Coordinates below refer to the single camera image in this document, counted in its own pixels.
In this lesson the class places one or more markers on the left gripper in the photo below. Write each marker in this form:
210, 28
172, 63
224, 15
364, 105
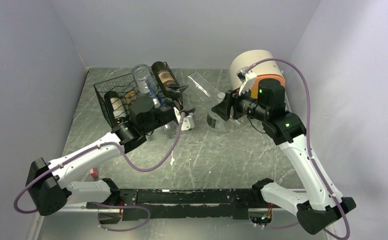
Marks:
176, 92

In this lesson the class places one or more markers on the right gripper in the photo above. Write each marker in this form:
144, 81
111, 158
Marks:
232, 100

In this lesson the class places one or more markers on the tall clear bottle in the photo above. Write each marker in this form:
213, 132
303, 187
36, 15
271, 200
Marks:
202, 88

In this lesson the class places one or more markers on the clear bottle silver cap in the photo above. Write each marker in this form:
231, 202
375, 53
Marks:
142, 74

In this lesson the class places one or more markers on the olive green wine bottle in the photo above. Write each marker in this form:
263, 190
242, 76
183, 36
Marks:
165, 79

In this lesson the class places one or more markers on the dark green wine bottle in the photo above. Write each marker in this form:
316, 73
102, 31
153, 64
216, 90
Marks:
115, 108

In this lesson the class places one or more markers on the round clear flask silver cap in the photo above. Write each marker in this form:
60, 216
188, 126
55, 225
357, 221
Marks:
215, 122

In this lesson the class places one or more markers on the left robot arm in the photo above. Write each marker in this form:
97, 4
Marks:
52, 184

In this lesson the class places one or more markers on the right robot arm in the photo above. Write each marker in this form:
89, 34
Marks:
322, 204

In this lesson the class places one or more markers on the pink eraser block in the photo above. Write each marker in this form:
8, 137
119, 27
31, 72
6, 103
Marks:
93, 172

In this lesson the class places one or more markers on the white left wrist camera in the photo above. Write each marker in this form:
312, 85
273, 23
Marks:
188, 122

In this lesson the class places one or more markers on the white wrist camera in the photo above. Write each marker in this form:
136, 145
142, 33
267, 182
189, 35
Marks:
188, 122
248, 78

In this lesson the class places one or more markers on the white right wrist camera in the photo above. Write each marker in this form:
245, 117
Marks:
248, 78

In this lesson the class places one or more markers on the black wire wine rack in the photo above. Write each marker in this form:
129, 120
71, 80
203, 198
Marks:
124, 92

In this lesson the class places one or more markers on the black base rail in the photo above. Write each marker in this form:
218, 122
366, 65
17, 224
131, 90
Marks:
236, 203

